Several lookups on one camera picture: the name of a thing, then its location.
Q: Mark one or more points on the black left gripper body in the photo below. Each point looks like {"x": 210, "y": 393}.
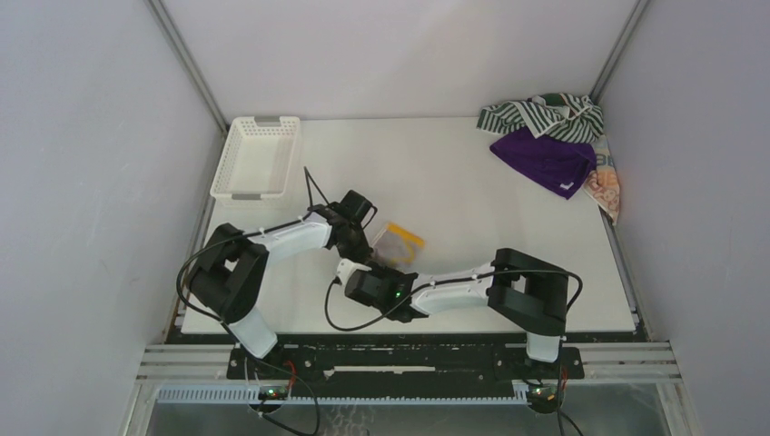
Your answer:
{"x": 356, "y": 247}

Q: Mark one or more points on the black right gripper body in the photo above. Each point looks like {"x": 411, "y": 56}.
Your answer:
{"x": 370, "y": 272}

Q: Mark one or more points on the yellow grey patterned towel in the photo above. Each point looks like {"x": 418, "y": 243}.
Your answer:
{"x": 396, "y": 247}

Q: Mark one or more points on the white plastic basket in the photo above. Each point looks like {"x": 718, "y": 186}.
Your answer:
{"x": 258, "y": 162}

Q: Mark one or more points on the purple towel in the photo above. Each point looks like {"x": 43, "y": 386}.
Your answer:
{"x": 560, "y": 167}

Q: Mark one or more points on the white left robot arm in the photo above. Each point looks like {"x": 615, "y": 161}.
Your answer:
{"x": 226, "y": 275}

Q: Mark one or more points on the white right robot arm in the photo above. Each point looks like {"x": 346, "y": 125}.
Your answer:
{"x": 527, "y": 291}

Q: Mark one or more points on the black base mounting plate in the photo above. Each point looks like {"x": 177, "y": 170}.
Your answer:
{"x": 431, "y": 365}

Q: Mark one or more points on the left controller board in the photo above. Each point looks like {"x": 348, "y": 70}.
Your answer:
{"x": 273, "y": 394}

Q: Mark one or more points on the controller board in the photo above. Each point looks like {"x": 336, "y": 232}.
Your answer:
{"x": 543, "y": 400}
{"x": 273, "y": 394}

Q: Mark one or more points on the right controller board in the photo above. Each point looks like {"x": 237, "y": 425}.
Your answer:
{"x": 543, "y": 400}

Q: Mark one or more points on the cream bear print towel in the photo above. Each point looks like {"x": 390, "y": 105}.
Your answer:
{"x": 602, "y": 184}

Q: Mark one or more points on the green white striped towel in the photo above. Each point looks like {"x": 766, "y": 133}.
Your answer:
{"x": 567, "y": 118}

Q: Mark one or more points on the white slotted cable duct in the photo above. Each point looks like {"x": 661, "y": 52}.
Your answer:
{"x": 242, "y": 395}

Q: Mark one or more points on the aluminium corner post left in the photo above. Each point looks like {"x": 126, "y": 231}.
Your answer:
{"x": 174, "y": 38}

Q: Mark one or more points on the aluminium corner post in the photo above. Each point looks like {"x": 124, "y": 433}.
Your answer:
{"x": 618, "y": 49}
{"x": 174, "y": 38}

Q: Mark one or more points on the aluminium corner post right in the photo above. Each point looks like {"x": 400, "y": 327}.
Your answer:
{"x": 618, "y": 49}

